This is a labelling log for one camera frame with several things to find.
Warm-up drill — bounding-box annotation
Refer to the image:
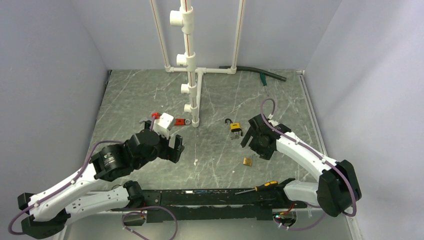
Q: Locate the yellow black padlock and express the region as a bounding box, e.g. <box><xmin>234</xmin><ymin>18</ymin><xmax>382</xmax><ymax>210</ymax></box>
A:
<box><xmin>224</xmin><ymin>118</ymin><xmax>244</xmax><ymax>137</ymax></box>

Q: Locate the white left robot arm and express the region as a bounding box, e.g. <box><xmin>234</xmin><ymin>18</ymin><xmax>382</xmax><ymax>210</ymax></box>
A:
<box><xmin>17</xmin><ymin>129</ymin><xmax>184</xmax><ymax>240</ymax></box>

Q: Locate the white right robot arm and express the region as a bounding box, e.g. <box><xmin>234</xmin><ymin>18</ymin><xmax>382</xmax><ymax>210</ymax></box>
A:
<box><xmin>240</xmin><ymin>114</ymin><xmax>362</xmax><ymax>217</ymax></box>

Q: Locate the brass padlock open shackle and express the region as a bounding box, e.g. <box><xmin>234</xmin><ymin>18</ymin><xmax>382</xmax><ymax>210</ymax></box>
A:
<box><xmin>242</xmin><ymin>154</ymin><xmax>259</xmax><ymax>167</ymax></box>

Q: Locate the yellow black screwdriver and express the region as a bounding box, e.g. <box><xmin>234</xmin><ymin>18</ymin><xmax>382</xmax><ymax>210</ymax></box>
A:
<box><xmin>235</xmin><ymin>180</ymin><xmax>279</xmax><ymax>195</ymax></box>

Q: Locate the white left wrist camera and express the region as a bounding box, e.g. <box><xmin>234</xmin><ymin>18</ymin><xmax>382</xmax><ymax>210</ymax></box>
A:
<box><xmin>150</xmin><ymin>112</ymin><xmax>176</xmax><ymax>139</ymax></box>

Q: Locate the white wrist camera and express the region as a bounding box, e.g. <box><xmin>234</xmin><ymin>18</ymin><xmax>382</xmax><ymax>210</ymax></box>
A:
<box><xmin>267</xmin><ymin>113</ymin><xmax>279</xmax><ymax>128</ymax></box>
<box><xmin>150</xmin><ymin>112</ymin><xmax>176</xmax><ymax>139</ymax></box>

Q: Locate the red handled adjustable wrench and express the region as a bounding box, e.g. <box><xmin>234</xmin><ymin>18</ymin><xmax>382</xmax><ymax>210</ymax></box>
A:
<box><xmin>139</xmin><ymin>118</ymin><xmax>192</xmax><ymax>129</ymax></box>

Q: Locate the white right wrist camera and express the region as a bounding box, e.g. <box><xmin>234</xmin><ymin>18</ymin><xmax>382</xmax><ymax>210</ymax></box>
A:
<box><xmin>267</xmin><ymin>113</ymin><xmax>279</xmax><ymax>128</ymax></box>

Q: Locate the green handled screwdriver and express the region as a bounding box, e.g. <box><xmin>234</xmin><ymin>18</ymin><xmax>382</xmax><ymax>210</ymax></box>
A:
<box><xmin>259</xmin><ymin>72</ymin><xmax>270</xmax><ymax>97</ymax></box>

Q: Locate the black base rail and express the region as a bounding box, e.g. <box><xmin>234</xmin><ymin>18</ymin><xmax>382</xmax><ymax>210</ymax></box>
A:
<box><xmin>123</xmin><ymin>180</ymin><xmax>307</xmax><ymax>223</ymax></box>

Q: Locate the black rubber hose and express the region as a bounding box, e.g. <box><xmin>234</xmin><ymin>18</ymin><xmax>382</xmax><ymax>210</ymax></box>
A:
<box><xmin>218</xmin><ymin>65</ymin><xmax>288</xmax><ymax>82</ymax></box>

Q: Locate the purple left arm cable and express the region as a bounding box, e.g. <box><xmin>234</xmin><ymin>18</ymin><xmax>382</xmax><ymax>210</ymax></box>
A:
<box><xmin>7</xmin><ymin>115</ymin><xmax>160</xmax><ymax>236</ymax></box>

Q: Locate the white PVC pipe frame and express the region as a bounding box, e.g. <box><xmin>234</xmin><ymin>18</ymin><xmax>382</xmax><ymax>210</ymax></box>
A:
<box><xmin>149</xmin><ymin>0</ymin><xmax>246</xmax><ymax>128</ymax></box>

